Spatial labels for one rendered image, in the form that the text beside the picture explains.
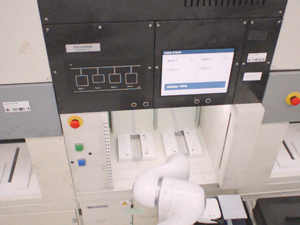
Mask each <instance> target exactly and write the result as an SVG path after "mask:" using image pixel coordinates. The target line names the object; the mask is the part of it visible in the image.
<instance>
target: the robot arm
mask: <svg viewBox="0 0 300 225"><path fill-rule="evenodd" d="M189 174H190V163H189V160H188V158H187V157H186V156H185V155H183V154H181V153H173V154H172V155H170V156H169V157H168V158H167V159H166V162H165V163H164V164H162V165H158V166H155V167H152V168H150V169H148V170H146V171H144V172H143V173H141V174H140V175H139V176H138V177H137V179H136V180H135V182H134V183H133V186H132V194H133V197H134V199H135V200H136V201H137V202H138V203H139V204H141V205H142V206H145V207H149V208H154V209H157V218H158V222H159V223H158V224H157V225H192V224H193V223H195V222H196V221H198V222H201V223H220V224H223V222H224V220H225V219H224V216H223V214H222V212H220V210H219V208H221V207H220V203H219V200H218V198H217V197H216V196H214V197H213V198H211V199H207V198H206V193H205V191H204V190H203V189H202V188H201V186H199V185H198V184H196V183H193V182H190V181H189ZM219 218H221V219H219Z"/></svg>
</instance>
